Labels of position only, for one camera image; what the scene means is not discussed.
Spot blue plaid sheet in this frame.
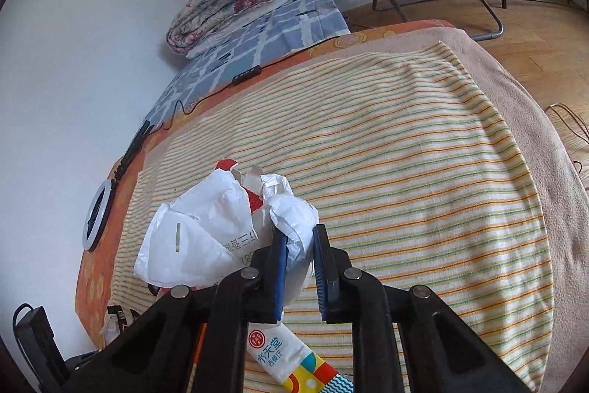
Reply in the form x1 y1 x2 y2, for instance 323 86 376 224
145 0 350 131

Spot black device with cable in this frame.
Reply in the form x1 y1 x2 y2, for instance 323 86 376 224
13 303 99 393

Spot black cable with inline remote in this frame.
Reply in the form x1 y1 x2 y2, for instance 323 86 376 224
154 29 353 133

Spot orange patterned bed sheet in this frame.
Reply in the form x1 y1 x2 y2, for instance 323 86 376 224
75 19 456 350

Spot light blue tube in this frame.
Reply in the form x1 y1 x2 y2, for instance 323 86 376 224
246 322 355 393

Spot red and white carton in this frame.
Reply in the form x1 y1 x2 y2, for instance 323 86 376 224
215 159 267 215

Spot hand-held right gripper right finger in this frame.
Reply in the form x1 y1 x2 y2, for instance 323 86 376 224
313 224 530 393

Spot beige blanket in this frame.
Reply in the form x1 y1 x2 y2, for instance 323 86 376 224
317 27 589 393

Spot black ring light stand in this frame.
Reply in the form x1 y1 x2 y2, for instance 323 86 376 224
113 120 152 186

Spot small dark wrapper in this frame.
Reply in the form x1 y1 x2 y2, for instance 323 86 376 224
107 305 134 343

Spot white ring light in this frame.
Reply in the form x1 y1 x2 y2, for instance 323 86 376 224
82 179 119 252

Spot white plastic bag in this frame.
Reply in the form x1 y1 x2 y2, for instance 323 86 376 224
133 169 320 311

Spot floral folded quilt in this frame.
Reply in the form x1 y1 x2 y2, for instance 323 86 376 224
166 0 287 55

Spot floor cables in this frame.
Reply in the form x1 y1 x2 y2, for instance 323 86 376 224
545 102 589 145

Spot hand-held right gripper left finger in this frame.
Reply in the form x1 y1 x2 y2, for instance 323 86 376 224
99 232 295 393

